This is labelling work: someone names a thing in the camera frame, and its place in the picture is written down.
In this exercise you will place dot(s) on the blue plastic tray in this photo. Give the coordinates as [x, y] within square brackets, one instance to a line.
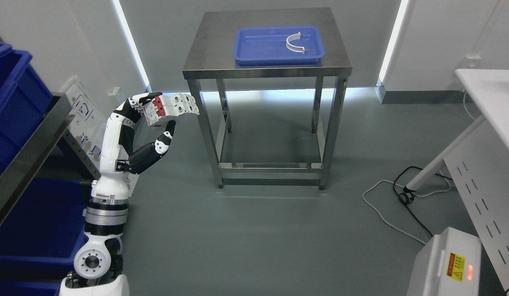
[278, 45]

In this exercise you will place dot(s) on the white red circuit breaker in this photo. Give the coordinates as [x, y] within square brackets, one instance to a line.
[164, 108]

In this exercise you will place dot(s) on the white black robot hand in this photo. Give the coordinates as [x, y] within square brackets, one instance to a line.
[118, 157]

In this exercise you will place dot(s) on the white desk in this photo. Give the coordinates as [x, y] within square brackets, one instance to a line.
[478, 161]

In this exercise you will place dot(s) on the grey electrical cabinet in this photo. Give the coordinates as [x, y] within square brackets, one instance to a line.
[448, 265]

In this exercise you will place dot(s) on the steel shelf rack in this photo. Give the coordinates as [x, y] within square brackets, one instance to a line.
[26, 164]

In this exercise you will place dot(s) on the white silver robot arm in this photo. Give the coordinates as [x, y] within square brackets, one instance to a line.
[98, 265]

